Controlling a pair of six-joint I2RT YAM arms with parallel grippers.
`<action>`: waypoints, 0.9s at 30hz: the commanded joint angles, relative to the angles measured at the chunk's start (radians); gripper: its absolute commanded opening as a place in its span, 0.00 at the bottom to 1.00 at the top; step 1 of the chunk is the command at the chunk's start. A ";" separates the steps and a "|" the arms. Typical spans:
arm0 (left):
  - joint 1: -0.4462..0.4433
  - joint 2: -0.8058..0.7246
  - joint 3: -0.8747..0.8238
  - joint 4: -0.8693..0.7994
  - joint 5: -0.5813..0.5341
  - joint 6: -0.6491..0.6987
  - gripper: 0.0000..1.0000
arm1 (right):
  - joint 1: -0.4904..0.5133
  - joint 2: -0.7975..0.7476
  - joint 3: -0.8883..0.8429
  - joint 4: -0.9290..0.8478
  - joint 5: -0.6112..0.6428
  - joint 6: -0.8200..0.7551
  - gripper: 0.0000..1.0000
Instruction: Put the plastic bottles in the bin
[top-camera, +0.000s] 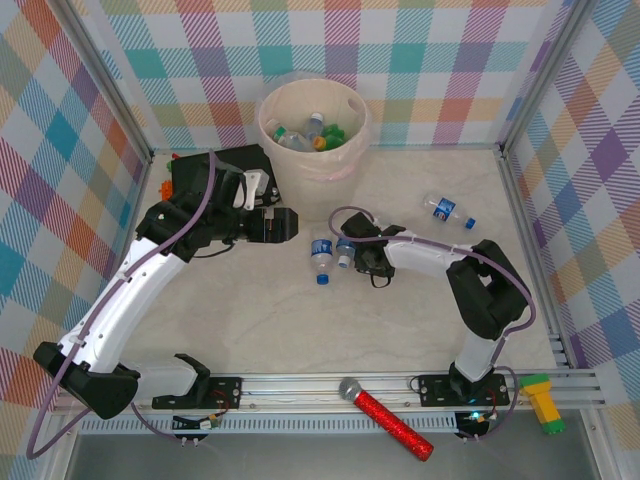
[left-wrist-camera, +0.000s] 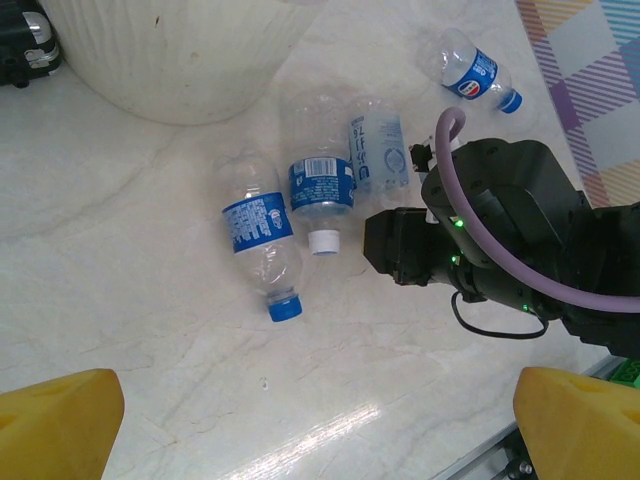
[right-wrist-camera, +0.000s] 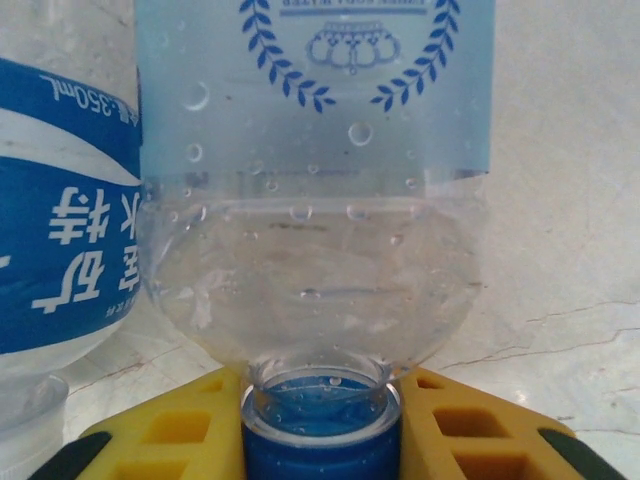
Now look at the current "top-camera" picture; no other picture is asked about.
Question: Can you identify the clear bottle green cap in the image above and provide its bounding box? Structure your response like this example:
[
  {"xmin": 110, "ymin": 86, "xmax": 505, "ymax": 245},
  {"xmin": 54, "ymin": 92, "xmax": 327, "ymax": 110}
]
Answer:
[{"xmin": 271, "ymin": 125, "xmax": 314, "ymax": 152}]

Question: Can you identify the blue label bottle blue cap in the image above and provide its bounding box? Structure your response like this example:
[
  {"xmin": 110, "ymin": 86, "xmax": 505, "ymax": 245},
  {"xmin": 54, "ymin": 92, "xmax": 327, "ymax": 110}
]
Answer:
[{"xmin": 309, "ymin": 237, "xmax": 335, "ymax": 286}]

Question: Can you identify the aluminium frame post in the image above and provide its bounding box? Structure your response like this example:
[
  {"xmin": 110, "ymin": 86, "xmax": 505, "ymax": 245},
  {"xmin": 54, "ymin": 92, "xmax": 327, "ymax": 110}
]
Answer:
[
  {"xmin": 498, "ymin": 0, "xmax": 600, "ymax": 159},
  {"xmin": 52, "ymin": 0, "xmax": 154, "ymax": 161}
]

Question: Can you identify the Pepsi label clear bottle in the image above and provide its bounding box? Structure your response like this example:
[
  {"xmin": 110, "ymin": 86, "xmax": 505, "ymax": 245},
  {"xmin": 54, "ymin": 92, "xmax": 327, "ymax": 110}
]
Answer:
[{"xmin": 423, "ymin": 192, "xmax": 477, "ymax": 231}]

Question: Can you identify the pale blue bottle white cap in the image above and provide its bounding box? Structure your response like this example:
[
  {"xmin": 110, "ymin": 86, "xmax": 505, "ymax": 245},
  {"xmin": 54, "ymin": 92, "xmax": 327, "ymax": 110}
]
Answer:
[{"xmin": 305, "ymin": 112, "xmax": 327, "ymax": 142}]

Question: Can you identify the yellow green toy block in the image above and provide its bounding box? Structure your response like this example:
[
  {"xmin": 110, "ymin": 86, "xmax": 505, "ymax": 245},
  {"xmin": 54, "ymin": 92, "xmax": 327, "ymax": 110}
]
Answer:
[{"xmin": 518, "ymin": 373, "xmax": 569, "ymax": 436}]

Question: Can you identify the clear plastic bin liner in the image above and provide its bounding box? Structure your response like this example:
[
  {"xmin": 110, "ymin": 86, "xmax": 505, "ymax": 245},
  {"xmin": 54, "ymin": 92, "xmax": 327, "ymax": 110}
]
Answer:
[{"xmin": 257, "ymin": 72, "xmax": 375, "ymax": 182}]

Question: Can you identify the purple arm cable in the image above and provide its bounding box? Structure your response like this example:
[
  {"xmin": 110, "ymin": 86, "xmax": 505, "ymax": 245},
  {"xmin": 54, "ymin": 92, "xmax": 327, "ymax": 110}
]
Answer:
[
  {"xmin": 25, "ymin": 148, "xmax": 217, "ymax": 459},
  {"xmin": 327, "ymin": 205, "xmax": 539, "ymax": 444}
]

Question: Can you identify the aluminium back rail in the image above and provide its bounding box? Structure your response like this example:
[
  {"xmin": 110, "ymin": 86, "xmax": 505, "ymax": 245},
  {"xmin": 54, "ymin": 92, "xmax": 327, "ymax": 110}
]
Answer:
[{"xmin": 149, "ymin": 143, "xmax": 504, "ymax": 154}]

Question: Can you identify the slotted grey cable duct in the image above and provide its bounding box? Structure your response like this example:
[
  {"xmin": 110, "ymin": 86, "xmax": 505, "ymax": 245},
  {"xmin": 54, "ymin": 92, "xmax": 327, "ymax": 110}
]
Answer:
[{"xmin": 79, "ymin": 417, "xmax": 461, "ymax": 435}]

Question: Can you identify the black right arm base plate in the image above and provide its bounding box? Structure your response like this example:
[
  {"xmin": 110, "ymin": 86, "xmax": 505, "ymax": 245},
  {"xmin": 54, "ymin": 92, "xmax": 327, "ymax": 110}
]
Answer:
[{"xmin": 417, "ymin": 373, "xmax": 511, "ymax": 407}]

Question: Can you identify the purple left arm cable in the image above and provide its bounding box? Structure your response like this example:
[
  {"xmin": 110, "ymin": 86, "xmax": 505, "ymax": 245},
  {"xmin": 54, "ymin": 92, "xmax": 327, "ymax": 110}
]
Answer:
[{"xmin": 25, "ymin": 148, "xmax": 217, "ymax": 459}]

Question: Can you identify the clear bottle blue cap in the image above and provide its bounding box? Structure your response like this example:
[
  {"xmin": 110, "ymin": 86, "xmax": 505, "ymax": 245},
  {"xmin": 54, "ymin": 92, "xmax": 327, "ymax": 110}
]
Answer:
[{"xmin": 335, "ymin": 238, "xmax": 357, "ymax": 270}]

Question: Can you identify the beige plastic bin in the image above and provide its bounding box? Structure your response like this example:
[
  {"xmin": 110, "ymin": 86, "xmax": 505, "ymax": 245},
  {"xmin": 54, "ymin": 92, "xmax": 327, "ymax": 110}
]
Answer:
[{"xmin": 258, "ymin": 79, "xmax": 372, "ymax": 224}]

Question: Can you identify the black hard case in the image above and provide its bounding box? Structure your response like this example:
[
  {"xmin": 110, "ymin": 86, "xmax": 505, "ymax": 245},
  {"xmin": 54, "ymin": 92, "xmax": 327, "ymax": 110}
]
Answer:
[{"xmin": 170, "ymin": 143, "xmax": 282, "ymax": 207}]

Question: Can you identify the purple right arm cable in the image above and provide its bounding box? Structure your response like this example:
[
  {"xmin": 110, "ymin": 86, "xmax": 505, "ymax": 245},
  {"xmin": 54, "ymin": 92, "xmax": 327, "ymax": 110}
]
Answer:
[{"xmin": 327, "ymin": 205, "xmax": 539, "ymax": 444}]

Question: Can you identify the red glitter microphone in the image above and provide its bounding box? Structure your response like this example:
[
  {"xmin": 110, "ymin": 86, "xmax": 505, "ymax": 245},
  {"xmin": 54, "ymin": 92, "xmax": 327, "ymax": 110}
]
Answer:
[{"xmin": 338, "ymin": 377, "xmax": 435, "ymax": 462}]

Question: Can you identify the small power connector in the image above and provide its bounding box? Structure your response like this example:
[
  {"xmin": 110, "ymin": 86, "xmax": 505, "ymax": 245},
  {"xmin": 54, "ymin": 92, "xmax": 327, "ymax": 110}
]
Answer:
[
  {"xmin": 172, "ymin": 412, "xmax": 221, "ymax": 446},
  {"xmin": 457, "ymin": 410, "xmax": 501, "ymax": 444}
]

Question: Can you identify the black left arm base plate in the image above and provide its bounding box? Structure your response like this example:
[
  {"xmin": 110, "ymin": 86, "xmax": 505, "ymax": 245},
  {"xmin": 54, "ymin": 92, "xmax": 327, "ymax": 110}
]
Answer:
[{"xmin": 152, "ymin": 375, "xmax": 244, "ymax": 411}]

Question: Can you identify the aluminium front rail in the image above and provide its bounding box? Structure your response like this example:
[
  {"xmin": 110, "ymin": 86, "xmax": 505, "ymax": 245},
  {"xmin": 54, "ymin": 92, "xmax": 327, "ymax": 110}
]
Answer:
[{"xmin": 53, "ymin": 370, "xmax": 601, "ymax": 416}]

